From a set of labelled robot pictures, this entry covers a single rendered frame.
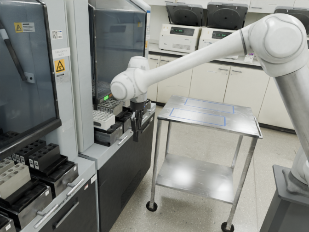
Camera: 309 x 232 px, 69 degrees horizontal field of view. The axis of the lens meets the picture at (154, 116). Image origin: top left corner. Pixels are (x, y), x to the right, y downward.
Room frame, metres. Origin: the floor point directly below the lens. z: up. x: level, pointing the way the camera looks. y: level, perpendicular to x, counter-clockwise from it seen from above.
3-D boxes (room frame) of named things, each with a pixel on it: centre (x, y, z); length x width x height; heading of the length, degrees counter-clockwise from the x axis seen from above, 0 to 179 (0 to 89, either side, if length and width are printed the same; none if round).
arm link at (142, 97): (1.04, 0.09, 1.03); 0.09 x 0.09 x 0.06
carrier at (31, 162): (0.73, 0.43, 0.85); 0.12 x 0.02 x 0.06; 160
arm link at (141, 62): (1.03, 0.09, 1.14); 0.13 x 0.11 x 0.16; 166
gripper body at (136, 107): (1.04, 0.09, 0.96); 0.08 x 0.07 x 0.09; 162
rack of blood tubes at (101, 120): (1.13, 0.38, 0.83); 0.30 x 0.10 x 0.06; 72
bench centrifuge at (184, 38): (3.64, -0.33, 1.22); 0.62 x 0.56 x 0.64; 160
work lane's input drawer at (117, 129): (1.18, 0.50, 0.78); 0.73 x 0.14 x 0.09; 72
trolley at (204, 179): (1.41, -0.37, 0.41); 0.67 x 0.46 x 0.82; 76
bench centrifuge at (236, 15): (3.46, -0.88, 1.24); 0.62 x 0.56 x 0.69; 162
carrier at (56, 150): (0.72, 0.41, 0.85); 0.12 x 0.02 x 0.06; 162
